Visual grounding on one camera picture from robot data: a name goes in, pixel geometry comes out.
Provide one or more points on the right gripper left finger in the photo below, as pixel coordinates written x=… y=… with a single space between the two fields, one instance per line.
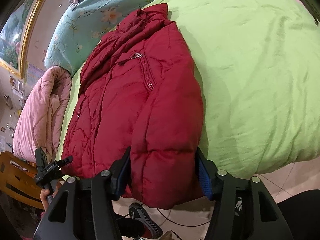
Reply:
x=82 y=209

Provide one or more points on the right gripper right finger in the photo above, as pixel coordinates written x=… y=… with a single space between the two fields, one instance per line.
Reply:
x=244 y=208

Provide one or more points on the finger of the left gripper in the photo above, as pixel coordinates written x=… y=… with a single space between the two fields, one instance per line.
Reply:
x=40 y=157
x=64 y=162

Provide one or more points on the red quilted puffer jacket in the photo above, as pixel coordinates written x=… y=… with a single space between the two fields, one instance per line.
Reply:
x=138 y=92

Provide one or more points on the person left hand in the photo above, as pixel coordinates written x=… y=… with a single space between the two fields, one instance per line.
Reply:
x=45 y=193

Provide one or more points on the wooden chair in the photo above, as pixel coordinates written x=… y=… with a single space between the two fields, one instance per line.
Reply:
x=17 y=180

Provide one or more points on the pink folded quilt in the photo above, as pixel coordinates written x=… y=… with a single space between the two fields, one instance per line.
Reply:
x=41 y=119

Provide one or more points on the black shoe with red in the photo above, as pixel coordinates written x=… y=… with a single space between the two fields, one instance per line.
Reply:
x=146 y=227

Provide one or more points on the gold framed picture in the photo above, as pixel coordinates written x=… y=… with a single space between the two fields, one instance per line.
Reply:
x=16 y=33

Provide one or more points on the teal floral duvet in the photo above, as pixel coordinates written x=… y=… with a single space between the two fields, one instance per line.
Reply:
x=81 y=28

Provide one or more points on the lime green bed quilt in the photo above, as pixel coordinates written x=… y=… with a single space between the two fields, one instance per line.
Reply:
x=261 y=103

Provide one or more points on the wall calendar poster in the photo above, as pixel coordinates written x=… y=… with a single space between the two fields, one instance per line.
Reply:
x=33 y=74

